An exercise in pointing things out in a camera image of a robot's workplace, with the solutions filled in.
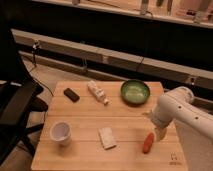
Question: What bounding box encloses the red pepper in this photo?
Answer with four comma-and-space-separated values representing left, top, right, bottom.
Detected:
142, 133, 154, 154

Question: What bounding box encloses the green bowl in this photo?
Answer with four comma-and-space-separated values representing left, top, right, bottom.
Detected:
120, 79, 150, 105

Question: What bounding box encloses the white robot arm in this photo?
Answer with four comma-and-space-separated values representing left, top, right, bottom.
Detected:
147, 86, 213, 141

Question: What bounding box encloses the white plastic bottle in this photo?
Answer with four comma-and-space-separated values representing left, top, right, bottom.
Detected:
87, 81, 109, 105

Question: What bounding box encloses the black rectangular block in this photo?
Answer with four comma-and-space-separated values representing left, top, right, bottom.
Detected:
64, 88, 80, 102

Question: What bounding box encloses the black cable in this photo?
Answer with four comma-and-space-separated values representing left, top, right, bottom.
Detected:
20, 43, 54, 98

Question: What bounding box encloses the white sponge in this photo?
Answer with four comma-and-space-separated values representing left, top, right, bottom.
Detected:
98, 127, 116, 150

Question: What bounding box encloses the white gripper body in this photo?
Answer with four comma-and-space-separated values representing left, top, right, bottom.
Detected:
143, 108, 172, 129

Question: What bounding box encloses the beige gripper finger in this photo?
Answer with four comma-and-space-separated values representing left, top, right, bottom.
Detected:
154, 127, 167, 141

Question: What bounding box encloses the white paper cup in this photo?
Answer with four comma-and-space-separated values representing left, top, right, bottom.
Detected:
50, 122, 71, 146

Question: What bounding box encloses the black office chair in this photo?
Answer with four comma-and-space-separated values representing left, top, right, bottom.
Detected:
0, 18, 48, 166

